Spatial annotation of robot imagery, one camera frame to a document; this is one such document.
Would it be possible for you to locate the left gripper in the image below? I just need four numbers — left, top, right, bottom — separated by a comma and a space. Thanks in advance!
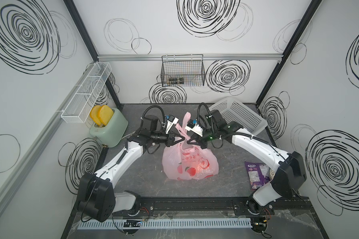
151, 130, 184, 148

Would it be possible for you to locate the aluminium wall rail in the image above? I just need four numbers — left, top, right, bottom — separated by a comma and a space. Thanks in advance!
98, 53, 283, 62

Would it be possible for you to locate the white round woven strainer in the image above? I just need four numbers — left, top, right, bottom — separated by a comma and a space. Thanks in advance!
269, 168, 276, 180

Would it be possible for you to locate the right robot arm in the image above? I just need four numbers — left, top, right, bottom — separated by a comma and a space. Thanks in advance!
185, 110, 307, 215

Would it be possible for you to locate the white slotted cable duct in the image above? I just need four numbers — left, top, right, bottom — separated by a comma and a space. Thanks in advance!
78, 218, 252, 230

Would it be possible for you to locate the yellow toast slice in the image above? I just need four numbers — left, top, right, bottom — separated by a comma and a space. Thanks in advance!
97, 105, 114, 126
89, 105, 102, 126

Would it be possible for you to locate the white perforated plastic basket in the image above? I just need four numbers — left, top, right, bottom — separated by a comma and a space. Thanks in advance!
209, 97, 268, 135

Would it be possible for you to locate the purple snack packet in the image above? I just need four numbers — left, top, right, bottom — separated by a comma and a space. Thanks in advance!
245, 161, 270, 190

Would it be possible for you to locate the mint green toaster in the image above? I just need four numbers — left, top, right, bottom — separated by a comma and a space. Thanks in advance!
89, 108, 128, 147

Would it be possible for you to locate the yellow toast slice left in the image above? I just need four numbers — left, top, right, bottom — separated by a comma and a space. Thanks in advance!
89, 105, 102, 126

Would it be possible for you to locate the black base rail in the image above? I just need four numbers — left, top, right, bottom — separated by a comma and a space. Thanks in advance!
116, 196, 313, 216

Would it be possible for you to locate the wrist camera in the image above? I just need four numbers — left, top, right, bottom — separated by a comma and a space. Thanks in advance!
185, 119, 203, 136
165, 115, 179, 134

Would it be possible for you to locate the dark bottle in basket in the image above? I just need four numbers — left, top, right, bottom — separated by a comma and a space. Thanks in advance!
168, 78, 184, 85

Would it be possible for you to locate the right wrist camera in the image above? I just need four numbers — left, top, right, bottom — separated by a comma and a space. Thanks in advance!
185, 119, 203, 136

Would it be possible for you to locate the white wire wall shelf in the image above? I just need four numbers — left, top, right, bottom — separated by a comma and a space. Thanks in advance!
61, 62, 112, 123

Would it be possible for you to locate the yellow toast slice right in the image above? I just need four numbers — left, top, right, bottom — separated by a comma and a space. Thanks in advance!
97, 105, 114, 126

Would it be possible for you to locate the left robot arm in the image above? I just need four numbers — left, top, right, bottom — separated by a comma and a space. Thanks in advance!
74, 115, 184, 222

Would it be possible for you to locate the black wire wall basket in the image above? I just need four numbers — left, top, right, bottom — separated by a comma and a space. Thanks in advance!
160, 60, 206, 87

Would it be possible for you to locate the pink printed plastic bag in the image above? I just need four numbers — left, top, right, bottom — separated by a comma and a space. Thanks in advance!
162, 112, 219, 181

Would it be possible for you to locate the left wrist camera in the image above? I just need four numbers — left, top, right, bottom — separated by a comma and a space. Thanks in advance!
165, 115, 179, 134

